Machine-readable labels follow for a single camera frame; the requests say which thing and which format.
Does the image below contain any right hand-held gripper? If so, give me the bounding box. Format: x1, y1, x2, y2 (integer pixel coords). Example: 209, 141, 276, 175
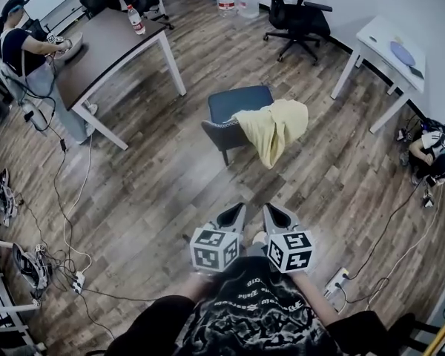
263, 202, 316, 275

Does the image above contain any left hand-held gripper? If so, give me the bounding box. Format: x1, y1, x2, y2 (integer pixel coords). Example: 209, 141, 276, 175
189, 202, 248, 275

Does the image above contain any yellow clothing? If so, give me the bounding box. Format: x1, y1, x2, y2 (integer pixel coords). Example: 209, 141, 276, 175
231, 99, 309, 170

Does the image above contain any dark blue padded chair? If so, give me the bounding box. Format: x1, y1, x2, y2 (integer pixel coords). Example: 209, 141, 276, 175
201, 85, 275, 167

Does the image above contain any person's left forearm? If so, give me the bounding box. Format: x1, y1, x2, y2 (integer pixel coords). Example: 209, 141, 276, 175
177, 271, 223, 311

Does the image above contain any person's right forearm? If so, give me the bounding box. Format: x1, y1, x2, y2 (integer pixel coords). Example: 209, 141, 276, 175
291, 272, 343, 326

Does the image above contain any white power strip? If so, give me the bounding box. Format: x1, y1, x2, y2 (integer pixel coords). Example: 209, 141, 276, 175
70, 270, 88, 295
325, 267, 351, 298

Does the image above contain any person's black printed shirt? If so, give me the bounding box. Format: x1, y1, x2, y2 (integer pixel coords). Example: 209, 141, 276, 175
106, 256, 392, 356

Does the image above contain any black stool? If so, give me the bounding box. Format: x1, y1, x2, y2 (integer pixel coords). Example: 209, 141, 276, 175
387, 311, 445, 352

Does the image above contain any grey gripper device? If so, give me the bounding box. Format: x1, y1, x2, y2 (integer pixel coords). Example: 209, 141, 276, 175
10, 243, 53, 300
0, 168, 20, 228

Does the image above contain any blue plate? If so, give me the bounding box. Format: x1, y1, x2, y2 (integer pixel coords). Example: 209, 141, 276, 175
389, 41, 417, 67

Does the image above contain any large clear water jug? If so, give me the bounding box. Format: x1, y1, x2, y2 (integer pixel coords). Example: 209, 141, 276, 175
237, 0, 261, 19
217, 0, 239, 19

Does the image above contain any brown table with white legs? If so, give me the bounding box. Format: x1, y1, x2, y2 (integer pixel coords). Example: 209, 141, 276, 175
53, 7, 188, 151

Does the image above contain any clear water bottle red label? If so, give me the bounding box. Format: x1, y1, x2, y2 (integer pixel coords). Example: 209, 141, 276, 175
127, 4, 147, 36

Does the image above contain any grey bowl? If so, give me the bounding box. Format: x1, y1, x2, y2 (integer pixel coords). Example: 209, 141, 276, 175
54, 32, 85, 62

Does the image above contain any white metal rack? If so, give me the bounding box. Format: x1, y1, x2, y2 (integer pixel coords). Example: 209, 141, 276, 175
0, 237, 42, 350

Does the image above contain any black cable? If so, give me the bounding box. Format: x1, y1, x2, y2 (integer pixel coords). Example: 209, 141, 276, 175
47, 122, 79, 274
344, 182, 423, 280

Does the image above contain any white cable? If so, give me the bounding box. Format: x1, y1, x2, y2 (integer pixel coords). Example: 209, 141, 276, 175
62, 135, 94, 274
333, 194, 443, 313

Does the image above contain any yellow frame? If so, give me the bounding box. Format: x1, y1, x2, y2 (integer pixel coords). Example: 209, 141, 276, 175
424, 304, 445, 356

